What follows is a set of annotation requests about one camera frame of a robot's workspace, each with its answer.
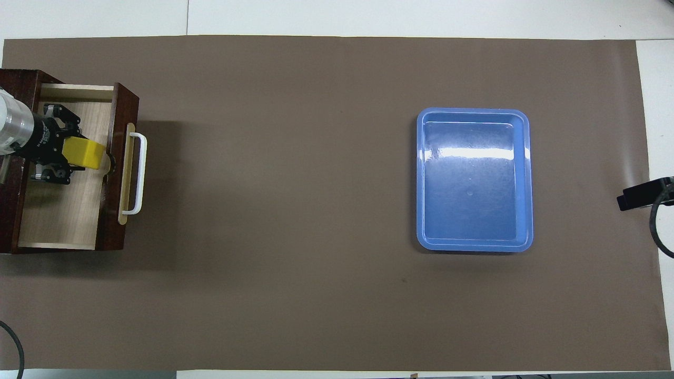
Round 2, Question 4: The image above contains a yellow cube block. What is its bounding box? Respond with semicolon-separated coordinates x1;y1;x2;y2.
62;138;106;170

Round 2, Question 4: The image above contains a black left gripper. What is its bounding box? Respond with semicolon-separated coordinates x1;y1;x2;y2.
24;103;87;186

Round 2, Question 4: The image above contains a dark brown wooden cabinet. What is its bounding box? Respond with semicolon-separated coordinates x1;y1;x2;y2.
0;68;42;254

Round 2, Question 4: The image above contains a brown table mat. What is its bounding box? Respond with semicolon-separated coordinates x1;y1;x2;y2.
0;35;672;372

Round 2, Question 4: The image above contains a blue plastic tray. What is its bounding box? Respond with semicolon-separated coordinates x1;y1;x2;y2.
416;108;533;252

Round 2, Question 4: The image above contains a white drawer handle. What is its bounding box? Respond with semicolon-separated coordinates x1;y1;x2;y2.
122;133;148;215

